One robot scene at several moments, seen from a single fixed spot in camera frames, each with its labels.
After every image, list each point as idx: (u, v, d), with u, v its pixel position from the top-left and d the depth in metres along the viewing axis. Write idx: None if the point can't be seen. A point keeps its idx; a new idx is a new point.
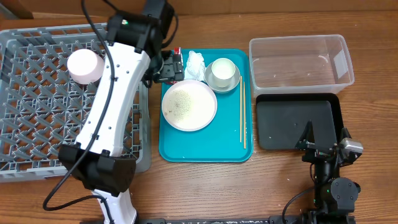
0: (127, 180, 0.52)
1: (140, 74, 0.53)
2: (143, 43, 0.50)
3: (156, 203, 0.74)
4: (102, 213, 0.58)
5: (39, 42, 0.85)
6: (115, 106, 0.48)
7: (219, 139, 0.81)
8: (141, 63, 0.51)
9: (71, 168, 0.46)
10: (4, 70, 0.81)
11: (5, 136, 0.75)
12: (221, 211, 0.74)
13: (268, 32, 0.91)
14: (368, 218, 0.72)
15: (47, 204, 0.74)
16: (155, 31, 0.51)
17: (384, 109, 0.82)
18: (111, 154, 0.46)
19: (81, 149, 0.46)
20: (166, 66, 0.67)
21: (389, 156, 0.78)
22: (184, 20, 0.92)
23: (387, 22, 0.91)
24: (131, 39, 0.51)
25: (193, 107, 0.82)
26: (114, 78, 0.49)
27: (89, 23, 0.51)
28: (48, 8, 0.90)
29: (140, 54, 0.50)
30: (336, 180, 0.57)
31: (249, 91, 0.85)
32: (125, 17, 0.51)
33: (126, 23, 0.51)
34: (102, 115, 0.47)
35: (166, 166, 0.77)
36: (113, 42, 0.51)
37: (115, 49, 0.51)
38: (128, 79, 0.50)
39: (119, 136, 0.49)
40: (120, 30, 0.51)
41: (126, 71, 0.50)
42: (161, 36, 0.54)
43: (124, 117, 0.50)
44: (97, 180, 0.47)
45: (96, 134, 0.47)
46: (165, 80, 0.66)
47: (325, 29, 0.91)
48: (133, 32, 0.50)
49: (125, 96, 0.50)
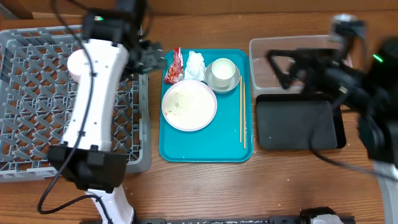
0: (120, 175, 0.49)
1: (120, 69, 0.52)
2: (119, 36, 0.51)
3: (156, 203, 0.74)
4: (99, 213, 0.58)
5: (39, 43, 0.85)
6: (99, 101, 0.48)
7: (218, 138, 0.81)
8: (120, 56, 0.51)
9: (61, 168, 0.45)
10: (4, 70, 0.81)
11: (5, 136, 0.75)
12: (221, 211, 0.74)
13: (267, 32, 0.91)
14: (367, 218, 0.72)
15: (46, 205, 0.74)
16: (129, 24, 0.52)
17: None
18: (99, 148, 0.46)
19: (68, 147, 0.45)
20: (148, 56, 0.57)
21: None
22: (183, 20, 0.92)
23: (387, 23, 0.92)
24: (106, 34, 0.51)
25: (193, 107, 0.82)
26: (93, 74, 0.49)
27: (60, 22, 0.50)
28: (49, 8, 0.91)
29: (117, 47, 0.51)
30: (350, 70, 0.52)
31: (248, 91, 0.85)
32: (99, 13, 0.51)
33: (100, 18, 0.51)
34: (87, 111, 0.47)
35: (166, 166, 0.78)
36: (88, 39, 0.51)
37: (91, 46, 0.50)
38: (108, 74, 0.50)
39: (106, 130, 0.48)
40: (95, 27, 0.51)
41: (105, 66, 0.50)
42: (135, 28, 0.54)
43: (110, 111, 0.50)
44: (87, 177, 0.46)
45: (83, 130, 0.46)
46: (149, 70, 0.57)
47: (325, 30, 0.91)
48: (108, 27, 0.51)
49: (108, 89, 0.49)
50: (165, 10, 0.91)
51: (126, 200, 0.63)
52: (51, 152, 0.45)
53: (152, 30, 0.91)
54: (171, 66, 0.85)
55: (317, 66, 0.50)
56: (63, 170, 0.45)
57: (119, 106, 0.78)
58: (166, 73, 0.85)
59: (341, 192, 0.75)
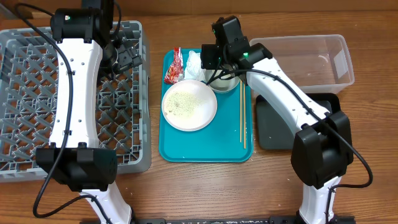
0: (112, 171, 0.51)
1: (97, 65, 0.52)
2: (91, 32, 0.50)
3: (156, 203, 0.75)
4: (97, 214, 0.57)
5: (39, 43, 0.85)
6: (80, 98, 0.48)
7: (218, 137, 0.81)
8: (94, 52, 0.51)
9: (51, 169, 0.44)
10: (3, 70, 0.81)
11: (5, 136, 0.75)
12: (221, 211, 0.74)
13: (267, 33, 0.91)
14: (367, 218, 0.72)
15: (43, 208, 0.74)
16: (99, 20, 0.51)
17: (384, 109, 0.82)
18: (87, 144, 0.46)
19: (57, 147, 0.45)
20: (122, 55, 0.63)
21: (389, 156, 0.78)
22: (183, 20, 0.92)
23: (387, 22, 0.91)
24: (77, 32, 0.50)
25: (193, 106, 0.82)
26: (71, 72, 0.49)
27: (31, 27, 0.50)
28: (49, 7, 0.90)
29: (90, 43, 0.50)
30: (226, 23, 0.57)
31: (248, 91, 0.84)
32: (66, 12, 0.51)
33: (69, 18, 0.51)
34: (69, 109, 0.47)
35: (166, 166, 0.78)
36: (61, 40, 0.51)
37: (64, 45, 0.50)
38: (85, 71, 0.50)
39: (91, 127, 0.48)
40: (65, 27, 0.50)
41: (81, 63, 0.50)
42: (107, 24, 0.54)
43: (93, 106, 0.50)
44: (81, 176, 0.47)
45: (68, 129, 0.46)
46: (125, 68, 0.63)
47: (325, 29, 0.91)
48: (79, 25, 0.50)
49: (87, 86, 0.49)
50: (165, 10, 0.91)
51: (122, 198, 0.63)
52: (40, 156, 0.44)
53: (152, 30, 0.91)
54: (171, 66, 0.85)
55: (209, 50, 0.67)
56: (55, 170, 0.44)
57: (119, 106, 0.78)
58: (166, 73, 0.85)
59: (341, 192, 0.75)
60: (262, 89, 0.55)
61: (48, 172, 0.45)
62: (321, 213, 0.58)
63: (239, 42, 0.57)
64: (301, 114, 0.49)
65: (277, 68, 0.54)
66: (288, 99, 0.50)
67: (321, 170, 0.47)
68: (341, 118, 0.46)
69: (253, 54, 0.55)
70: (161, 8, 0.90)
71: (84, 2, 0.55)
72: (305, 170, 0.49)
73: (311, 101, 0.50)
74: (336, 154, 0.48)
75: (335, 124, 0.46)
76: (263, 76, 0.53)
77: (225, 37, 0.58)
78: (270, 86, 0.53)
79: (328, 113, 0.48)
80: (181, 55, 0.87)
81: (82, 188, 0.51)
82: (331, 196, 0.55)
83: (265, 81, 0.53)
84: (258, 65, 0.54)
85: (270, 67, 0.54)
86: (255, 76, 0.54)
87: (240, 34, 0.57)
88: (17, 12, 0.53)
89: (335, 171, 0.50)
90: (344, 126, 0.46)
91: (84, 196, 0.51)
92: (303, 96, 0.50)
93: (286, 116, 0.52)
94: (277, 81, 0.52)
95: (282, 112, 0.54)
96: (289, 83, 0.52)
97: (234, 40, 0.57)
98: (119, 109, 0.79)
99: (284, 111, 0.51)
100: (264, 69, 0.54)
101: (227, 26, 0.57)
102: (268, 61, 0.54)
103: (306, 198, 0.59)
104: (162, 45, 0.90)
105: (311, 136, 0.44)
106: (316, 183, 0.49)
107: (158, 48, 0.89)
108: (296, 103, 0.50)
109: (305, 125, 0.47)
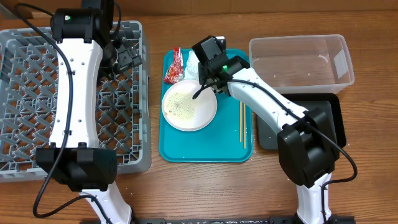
0: (112, 171, 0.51)
1: (97, 65, 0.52)
2: (91, 32, 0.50)
3: (156, 203, 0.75)
4: (96, 214, 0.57)
5: (39, 42, 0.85)
6: (80, 99, 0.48)
7: (218, 137, 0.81)
8: (94, 52, 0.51)
9: (51, 170, 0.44)
10: (3, 70, 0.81)
11: (5, 136, 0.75)
12: (221, 211, 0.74)
13: (267, 32, 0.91)
14: (367, 218, 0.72)
15: (41, 208, 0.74)
16: (99, 20, 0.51)
17: (384, 109, 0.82)
18: (87, 144, 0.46)
19: (57, 147, 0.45)
20: (122, 55, 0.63)
21: (389, 156, 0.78)
22: (183, 20, 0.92)
23: (387, 22, 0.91)
24: (77, 32, 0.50)
25: (193, 107, 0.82)
26: (71, 72, 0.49)
27: (30, 26, 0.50)
28: (49, 7, 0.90)
29: (90, 43, 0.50)
30: (203, 43, 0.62)
31: None
32: (66, 12, 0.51)
33: (69, 18, 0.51)
34: (69, 109, 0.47)
35: (166, 165, 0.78)
36: (61, 39, 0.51)
37: (64, 45, 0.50)
38: (85, 71, 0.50)
39: (91, 127, 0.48)
40: (65, 27, 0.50)
41: (81, 63, 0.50)
42: (107, 23, 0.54)
43: (93, 106, 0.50)
44: (79, 177, 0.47)
45: (68, 129, 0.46)
46: (125, 68, 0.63)
47: (325, 29, 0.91)
48: (79, 25, 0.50)
49: (87, 87, 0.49)
50: (165, 10, 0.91)
51: (122, 199, 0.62)
52: (39, 156, 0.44)
53: (152, 30, 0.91)
54: (171, 66, 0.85)
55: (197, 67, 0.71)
56: (54, 171, 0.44)
57: (119, 106, 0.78)
58: (166, 73, 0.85)
59: (341, 192, 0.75)
60: (244, 96, 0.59)
61: (48, 172, 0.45)
62: (318, 211, 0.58)
63: (217, 58, 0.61)
64: (281, 116, 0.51)
65: (254, 76, 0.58)
66: (268, 102, 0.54)
67: (310, 167, 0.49)
68: (321, 116, 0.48)
69: (232, 67, 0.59)
70: (161, 8, 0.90)
71: (84, 2, 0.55)
72: (293, 170, 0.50)
73: (290, 102, 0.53)
74: (323, 152, 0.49)
75: (316, 122, 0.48)
76: (244, 85, 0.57)
77: (204, 55, 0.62)
78: (250, 93, 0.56)
79: (306, 112, 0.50)
80: (181, 55, 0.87)
81: (82, 188, 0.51)
82: (323, 193, 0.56)
83: (245, 89, 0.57)
84: (237, 76, 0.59)
85: (249, 76, 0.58)
86: (236, 85, 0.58)
87: (218, 50, 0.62)
88: (17, 11, 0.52)
89: (324, 168, 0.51)
90: (326, 123, 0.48)
91: (84, 196, 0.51)
92: (282, 99, 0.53)
93: (269, 119, 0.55)
94: (256, 88, 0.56)
95: (264, 116, 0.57)
96: (269, 89, 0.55)
97: (214, 57, 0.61)
98: (119, 109, 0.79)
99: (265, 113, 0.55)
100: (245, 78, 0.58)
101: (205, 45, 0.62)
102: (246, 71, 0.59)
103: (302, 197, 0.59)
104: (162, 45, 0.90)
105: (293, 136, 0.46)
106: (306, 182, 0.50)
107: (158, 48, 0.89)
108: (276, 106, 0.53)
109: (286, 126, 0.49)
